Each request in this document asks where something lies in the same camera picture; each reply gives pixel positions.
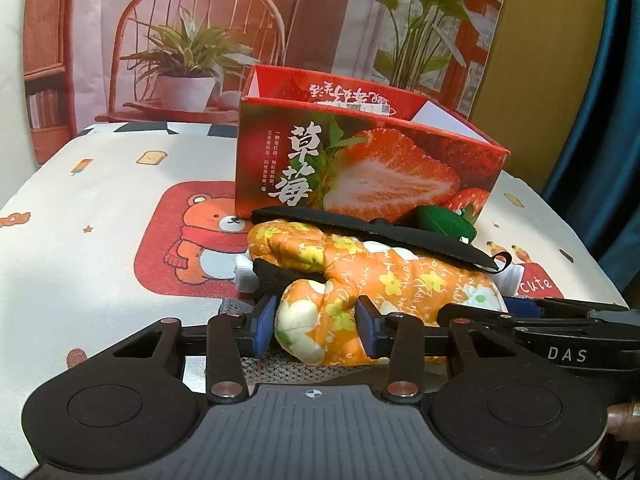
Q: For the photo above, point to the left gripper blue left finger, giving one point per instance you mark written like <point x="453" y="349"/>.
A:
<point x="259" y="327"/>

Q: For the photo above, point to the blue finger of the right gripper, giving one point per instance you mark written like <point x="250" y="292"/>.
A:
<point x="523" y="307"/>

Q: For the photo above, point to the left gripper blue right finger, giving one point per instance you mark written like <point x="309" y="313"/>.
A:
<point x="375" y="333"/>

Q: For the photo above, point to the white cloth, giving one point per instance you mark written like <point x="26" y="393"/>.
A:
<point x="262" y="278"/>

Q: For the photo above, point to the orange floral oven mitt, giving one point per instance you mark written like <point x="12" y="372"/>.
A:
<point x="315" y="319"/>

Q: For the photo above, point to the printed room scene backdrop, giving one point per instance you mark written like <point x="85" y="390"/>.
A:
<point x="187" y="60"/>

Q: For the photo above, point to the person's right hand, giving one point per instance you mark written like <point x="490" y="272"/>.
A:
<point x="624" y="421"/>

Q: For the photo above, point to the green fabric sachet with tassel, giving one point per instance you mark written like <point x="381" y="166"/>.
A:
<point x="446" y="222"/>

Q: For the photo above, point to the blue curtain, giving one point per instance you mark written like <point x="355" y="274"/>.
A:
<point x="594" y="185"/>

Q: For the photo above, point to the cartoon bear tablecloth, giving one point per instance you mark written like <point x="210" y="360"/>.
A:
<point x="122" y="337"/>

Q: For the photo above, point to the red strawberry cardboard box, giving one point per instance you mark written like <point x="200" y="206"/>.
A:
<point x="355" y="147"/>

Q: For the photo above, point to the white marble board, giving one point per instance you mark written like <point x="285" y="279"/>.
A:
<point x="17" y="161"/>

